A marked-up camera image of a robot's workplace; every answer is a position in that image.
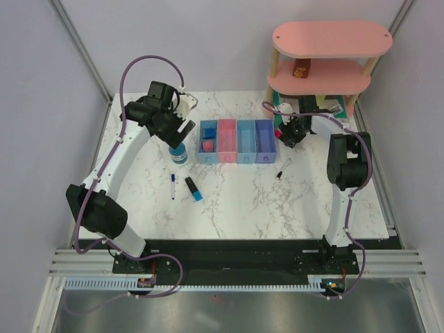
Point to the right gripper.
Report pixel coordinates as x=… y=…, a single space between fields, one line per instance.
x=290 y=139

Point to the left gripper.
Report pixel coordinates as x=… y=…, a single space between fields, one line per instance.
x=174 y=138

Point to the pink black highlighter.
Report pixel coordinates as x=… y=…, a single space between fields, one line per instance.
x=278 y=134

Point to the purple drawer bin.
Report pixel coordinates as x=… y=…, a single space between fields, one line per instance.
x=265 y=138

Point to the blue white eraser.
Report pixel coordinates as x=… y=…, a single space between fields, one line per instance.
x=209 y=133

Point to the pink eraser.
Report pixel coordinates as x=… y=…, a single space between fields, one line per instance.
x=208 y=146

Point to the blue white pen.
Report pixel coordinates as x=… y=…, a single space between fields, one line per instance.
x=173 y=186

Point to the blue black highlighter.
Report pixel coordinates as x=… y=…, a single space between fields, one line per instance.
x=193 y=189

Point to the pink drawer bin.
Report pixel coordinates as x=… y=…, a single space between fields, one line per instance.
x=227 y=140

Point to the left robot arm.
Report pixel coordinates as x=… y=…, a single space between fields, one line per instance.
x=93 y=203

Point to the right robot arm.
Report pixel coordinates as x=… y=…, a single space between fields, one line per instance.
x=349 y=169

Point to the blue round tape dispenser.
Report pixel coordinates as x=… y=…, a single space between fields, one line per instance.
x=178 y=155

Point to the green book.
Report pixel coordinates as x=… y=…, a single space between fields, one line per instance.
x=330 y=103

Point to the red small box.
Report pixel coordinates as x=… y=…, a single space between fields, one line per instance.
x=301 y=67

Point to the pink three-tier shelf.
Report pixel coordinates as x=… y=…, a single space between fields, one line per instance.
x=343 y=54

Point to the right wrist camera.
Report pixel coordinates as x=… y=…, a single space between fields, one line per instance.
x=285 y=111

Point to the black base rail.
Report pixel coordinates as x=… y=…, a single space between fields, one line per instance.
x=270 y=260

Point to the white cable duct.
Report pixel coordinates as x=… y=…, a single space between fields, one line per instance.
x=144 y=283

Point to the aluminium frame rail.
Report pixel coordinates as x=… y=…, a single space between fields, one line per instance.
x=379 y=264

